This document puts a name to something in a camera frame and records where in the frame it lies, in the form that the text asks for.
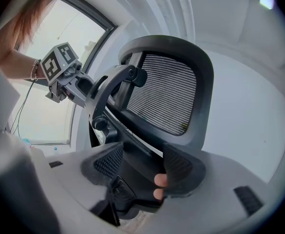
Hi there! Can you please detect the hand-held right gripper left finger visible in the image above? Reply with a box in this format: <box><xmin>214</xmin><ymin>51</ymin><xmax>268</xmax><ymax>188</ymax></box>
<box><xmin>80</xmin><ymin>141</ymin><xmax>125</xmax><ymax>186</ymax></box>

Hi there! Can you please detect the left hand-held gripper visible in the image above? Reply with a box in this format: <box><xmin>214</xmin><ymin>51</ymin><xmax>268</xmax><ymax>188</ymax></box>
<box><xmin>39</xmin><ymin>41</ymin><xmax>95</xmax><ymax>108</ymax></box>

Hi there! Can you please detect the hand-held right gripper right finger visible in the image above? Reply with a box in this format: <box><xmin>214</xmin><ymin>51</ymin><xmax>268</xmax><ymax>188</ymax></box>
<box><xmin>161</xmin><ymin>143</ymin><xmax>207</xmax><ymax>199</ymax></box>

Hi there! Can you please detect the black mesh office chair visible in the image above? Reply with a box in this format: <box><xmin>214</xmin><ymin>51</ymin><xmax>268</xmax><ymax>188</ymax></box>
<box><xmin>80</xmin><ymin>35</ymin><xmax>215</xmax><ymax>225</ymax></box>

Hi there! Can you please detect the person's left forearm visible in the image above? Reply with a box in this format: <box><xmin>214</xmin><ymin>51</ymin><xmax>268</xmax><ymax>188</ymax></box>
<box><xmin>0</xmin><ymin>39</ymin><xmax>48</xmax><ymax>80</ymax></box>

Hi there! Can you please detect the person's right hand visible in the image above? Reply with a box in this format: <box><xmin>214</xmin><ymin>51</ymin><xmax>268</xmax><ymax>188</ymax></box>
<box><xmin>153</xmin><ymin>173</ymin><xmax>169</xmax><ymax>201</ymax></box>

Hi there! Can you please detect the small blue object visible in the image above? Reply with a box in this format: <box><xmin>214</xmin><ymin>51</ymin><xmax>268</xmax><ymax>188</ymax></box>
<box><xmin>22</xmin><ymin>137</ymin><xmax>34</xmax><ymax>149</ymax></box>

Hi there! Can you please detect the person's white shirt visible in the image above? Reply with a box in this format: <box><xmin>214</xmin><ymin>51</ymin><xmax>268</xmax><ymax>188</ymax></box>
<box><xmin>0</xmin><ymin>52</ymin><xmax>21</xmax><ymax>133</ymax></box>

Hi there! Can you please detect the beaded bracelet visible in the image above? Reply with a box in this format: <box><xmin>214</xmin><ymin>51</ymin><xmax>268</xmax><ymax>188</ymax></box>
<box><xmin>30</xmin><ymin>58</ymin><xmax>42</xmax><ymax>82</ymax></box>

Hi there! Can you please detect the thin black cable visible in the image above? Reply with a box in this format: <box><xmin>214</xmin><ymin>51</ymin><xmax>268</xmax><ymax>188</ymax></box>
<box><xmin>10</xmin><ymin>78</ymin><xmax>36</xmax><ymax>137</ymax></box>

